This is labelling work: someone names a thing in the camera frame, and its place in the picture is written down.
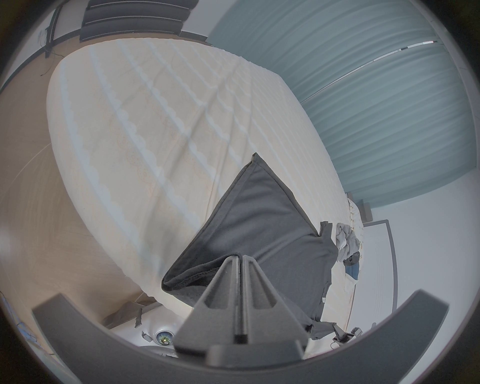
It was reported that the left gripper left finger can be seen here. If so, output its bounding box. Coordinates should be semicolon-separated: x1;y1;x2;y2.
175;255;241;353

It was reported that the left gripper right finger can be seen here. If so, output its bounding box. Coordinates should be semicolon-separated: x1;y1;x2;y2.
243;256;308;344

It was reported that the black T-shirt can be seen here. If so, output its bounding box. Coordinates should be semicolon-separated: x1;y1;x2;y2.
161;152;338;340

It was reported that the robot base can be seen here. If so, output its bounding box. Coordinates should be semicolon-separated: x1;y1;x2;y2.
101;296;196;355

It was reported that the bed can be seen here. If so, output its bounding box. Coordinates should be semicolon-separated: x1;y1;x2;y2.
45;28;398;338

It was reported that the grey garment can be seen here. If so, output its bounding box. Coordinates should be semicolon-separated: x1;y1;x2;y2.
335;222;361;263

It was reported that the white printed pillow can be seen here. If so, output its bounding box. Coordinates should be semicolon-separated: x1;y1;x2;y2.
347;199;364;231

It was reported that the grey bedside table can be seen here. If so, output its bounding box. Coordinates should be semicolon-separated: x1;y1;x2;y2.
345;191;372;222

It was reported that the blue-green curtain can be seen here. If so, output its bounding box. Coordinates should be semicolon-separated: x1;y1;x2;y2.
206;0;475;209

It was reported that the black chest of drawers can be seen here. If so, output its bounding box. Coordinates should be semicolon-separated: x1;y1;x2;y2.
79;0;199;42

